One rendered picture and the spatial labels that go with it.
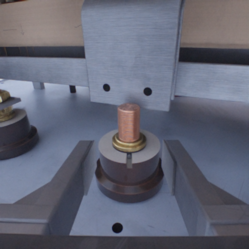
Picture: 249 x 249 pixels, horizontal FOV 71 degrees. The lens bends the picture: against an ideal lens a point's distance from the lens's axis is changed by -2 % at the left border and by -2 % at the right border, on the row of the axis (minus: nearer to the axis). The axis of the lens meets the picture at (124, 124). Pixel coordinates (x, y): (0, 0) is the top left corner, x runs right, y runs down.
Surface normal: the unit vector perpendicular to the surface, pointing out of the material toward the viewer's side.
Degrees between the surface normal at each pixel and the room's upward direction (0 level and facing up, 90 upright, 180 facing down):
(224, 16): 90
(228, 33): 90
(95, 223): 180
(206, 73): 90
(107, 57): 90
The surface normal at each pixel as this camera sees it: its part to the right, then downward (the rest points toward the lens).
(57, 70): -0.37, 0.45
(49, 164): -0.02, -0.88
